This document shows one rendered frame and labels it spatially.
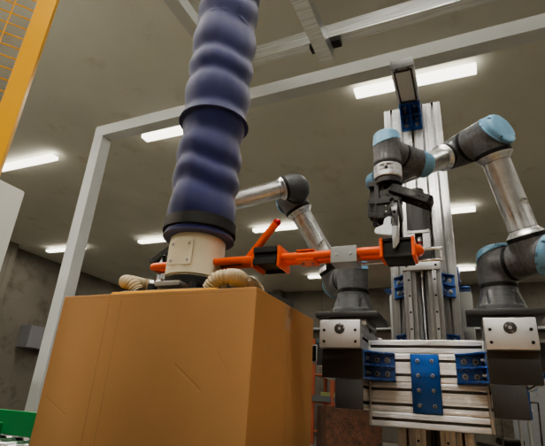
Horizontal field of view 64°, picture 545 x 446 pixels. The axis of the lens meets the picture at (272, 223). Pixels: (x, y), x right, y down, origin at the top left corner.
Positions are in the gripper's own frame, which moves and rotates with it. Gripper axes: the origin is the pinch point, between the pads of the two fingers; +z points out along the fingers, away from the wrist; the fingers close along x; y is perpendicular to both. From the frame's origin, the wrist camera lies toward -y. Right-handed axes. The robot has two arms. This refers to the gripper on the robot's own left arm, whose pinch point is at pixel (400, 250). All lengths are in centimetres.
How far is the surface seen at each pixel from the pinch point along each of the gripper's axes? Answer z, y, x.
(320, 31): -185, 53, -96
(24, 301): -163, 1005, -658
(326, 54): -185, 56, -116
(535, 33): -200, -76, -158
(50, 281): -230, 1004, -720
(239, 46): -78, 50, 6
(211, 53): -72, 57, 12
